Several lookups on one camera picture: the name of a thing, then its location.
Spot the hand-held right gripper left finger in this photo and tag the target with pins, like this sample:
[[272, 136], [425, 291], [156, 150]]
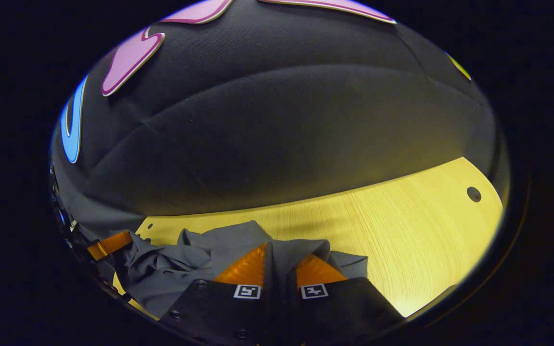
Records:
[[269, 307]]

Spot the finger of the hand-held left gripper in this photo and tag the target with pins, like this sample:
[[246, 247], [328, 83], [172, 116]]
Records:
[[111, 244]]

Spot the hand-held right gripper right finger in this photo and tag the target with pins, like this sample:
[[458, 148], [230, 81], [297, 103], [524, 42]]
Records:
[[292, 312]]

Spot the grey collared shirt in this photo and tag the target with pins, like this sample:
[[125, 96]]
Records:
[[171, 269]]

